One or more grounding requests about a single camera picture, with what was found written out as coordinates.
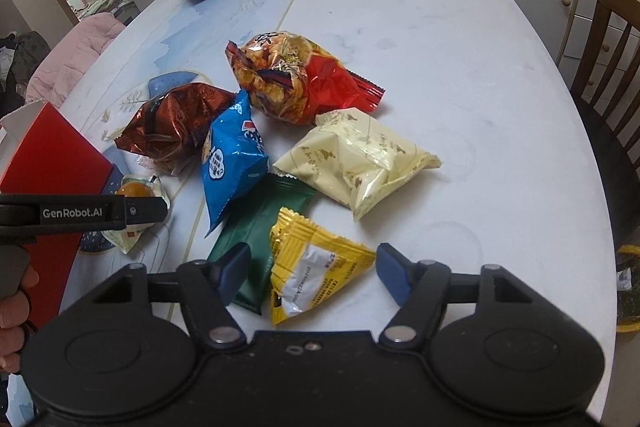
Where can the wooden chair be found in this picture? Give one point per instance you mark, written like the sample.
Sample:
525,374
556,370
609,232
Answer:
615,2

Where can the green snack packet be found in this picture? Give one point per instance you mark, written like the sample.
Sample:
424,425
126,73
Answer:
265,217

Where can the yellow rimmed waste bin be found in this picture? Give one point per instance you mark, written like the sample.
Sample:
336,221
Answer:
631,252

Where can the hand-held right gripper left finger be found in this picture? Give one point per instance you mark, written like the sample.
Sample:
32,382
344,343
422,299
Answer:
235,269

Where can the brown foil snack bag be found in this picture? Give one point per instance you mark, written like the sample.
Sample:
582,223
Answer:
170,127

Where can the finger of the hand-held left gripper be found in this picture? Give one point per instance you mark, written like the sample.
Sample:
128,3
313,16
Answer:
147,211

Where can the red popcorn snack bag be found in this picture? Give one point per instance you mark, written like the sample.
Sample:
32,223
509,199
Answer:
300,77

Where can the person's left hand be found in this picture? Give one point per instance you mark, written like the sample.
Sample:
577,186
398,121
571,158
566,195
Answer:
12,332

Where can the yellow snack packet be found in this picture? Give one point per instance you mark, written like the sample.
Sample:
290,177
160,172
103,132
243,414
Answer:
310,267

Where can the clear packet with orange yolk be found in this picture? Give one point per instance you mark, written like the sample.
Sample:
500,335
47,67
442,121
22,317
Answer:
135,188

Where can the cream snack packet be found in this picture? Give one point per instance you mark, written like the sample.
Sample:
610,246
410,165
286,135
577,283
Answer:
350,157

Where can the dark cloth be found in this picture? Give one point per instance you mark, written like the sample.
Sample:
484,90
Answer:
25,57

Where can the blue cookie packet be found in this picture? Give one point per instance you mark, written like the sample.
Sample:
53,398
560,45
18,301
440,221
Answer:
230,167

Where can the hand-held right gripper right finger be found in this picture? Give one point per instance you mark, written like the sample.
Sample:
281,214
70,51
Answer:
395,272

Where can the pink down jacket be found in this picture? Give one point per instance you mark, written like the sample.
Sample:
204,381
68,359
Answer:
75,52

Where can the red cardboard box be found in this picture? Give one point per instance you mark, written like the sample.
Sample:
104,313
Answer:
50,157

